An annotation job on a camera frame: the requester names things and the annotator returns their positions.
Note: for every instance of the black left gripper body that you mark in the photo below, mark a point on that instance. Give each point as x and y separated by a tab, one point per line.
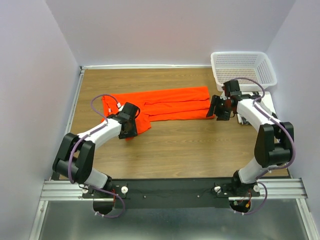
132	131

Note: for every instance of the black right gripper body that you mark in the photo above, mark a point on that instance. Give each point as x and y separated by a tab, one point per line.
220	110

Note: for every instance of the orange t shirt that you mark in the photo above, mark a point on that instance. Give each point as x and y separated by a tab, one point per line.
191	103

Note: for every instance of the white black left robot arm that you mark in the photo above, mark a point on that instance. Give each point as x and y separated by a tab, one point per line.
75	156

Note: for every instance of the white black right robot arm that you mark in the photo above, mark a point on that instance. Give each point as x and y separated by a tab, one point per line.
274	147

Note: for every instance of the white plastic mesh basket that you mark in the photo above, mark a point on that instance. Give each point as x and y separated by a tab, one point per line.
244	65

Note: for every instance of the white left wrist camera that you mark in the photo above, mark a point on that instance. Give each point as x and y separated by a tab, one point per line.
120	106

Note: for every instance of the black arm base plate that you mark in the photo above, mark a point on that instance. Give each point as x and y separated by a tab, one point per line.
174	193

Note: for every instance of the aluminium front frame rail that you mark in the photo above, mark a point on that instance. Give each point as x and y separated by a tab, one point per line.
276	188

